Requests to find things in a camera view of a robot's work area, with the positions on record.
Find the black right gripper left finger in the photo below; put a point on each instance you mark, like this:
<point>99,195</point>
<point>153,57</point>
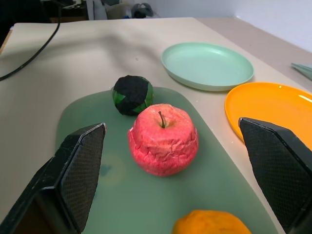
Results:
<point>73,175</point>

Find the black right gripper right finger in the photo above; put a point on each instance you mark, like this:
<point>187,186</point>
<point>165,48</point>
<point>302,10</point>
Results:
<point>280,170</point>

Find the orange plate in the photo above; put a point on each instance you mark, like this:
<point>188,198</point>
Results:
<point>268,102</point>

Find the orange fruit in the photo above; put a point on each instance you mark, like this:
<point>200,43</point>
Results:
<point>212,223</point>

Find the black and green ball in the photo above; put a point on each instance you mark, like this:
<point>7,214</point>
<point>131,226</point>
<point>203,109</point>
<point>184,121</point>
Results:
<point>132,95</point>

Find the light green plate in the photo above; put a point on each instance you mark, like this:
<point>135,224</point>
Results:
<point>207,64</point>

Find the green cutting mat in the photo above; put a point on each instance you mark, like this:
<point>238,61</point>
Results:
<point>156,190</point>

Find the red apple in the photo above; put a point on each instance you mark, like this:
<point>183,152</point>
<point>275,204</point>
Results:
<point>162,143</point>

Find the grey-green flat object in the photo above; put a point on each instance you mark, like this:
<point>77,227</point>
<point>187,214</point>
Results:
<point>303,69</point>

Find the grey headset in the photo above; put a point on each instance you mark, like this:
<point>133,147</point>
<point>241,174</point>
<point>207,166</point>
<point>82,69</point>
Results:
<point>142,10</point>

